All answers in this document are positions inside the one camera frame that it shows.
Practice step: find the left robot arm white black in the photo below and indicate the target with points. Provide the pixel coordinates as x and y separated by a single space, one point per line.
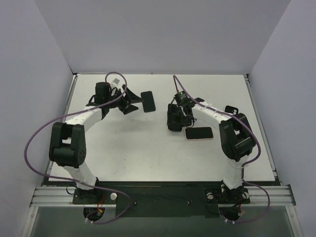
68 144

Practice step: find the black phone case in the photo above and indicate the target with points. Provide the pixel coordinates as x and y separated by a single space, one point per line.
231 110

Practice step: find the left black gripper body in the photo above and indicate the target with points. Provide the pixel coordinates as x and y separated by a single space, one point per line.
126 100

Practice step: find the black phone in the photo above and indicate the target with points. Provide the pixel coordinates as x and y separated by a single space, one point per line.
148 101

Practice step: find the aluminium frame rail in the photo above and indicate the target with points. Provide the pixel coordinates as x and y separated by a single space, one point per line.
280 194

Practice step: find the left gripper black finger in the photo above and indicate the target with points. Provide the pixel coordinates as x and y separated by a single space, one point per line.
131 97
129 109

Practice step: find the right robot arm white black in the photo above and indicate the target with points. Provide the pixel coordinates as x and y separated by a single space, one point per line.
236 137

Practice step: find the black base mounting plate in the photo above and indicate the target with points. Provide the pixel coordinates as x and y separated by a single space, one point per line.
162 199

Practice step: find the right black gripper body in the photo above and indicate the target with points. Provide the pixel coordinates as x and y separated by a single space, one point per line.
175 118

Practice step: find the phone in pink case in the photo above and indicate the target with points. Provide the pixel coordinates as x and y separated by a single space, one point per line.
199 133

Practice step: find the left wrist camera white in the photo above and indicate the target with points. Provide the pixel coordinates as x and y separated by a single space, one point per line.
115 83

